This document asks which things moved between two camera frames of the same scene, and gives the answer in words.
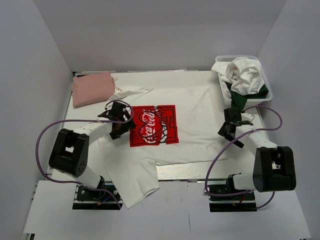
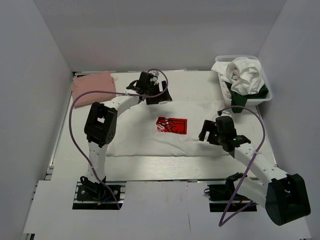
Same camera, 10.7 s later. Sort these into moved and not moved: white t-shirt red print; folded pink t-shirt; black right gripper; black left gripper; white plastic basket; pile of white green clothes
Moved: black right gripper; white t-shirt red print; black left gripper
Not moved: white plastic basket; pile of white green clothes; folded pink t-shirt
